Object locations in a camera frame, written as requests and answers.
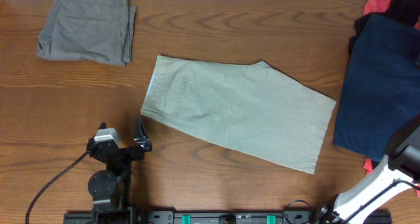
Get light khaki shorts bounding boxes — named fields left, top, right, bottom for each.
left=140, top=55, right=335, bottom=174

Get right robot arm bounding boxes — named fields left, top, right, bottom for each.
left=319, top=116, right=419, bottom=223

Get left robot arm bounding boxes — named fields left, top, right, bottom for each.
left=87, top=118, right=152, bottom=211

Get folded dark grey shorts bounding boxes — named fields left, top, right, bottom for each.
left=37, top=0, right=137, bottom=66

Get navy blue shorts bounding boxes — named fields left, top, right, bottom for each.
left=333, top=14, right=419, bottom=161

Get red garment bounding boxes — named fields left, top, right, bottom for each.
left=362, top=0, right=420, bottom=198

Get black garment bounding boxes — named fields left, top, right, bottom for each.
left=348, top=0, right=419, bottom=54

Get left black cable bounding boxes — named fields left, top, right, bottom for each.
left=24, top=150, right=90, bottom=224

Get black cable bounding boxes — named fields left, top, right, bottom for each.
left=24, top=150, right=90, bottom=224
left=282, top=179, right=420, bottom=224

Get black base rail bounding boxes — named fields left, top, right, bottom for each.
left=63, top=207, right=393, bottom=224

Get right black cable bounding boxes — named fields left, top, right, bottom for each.
left=282, top=179, right=420, bottom=224

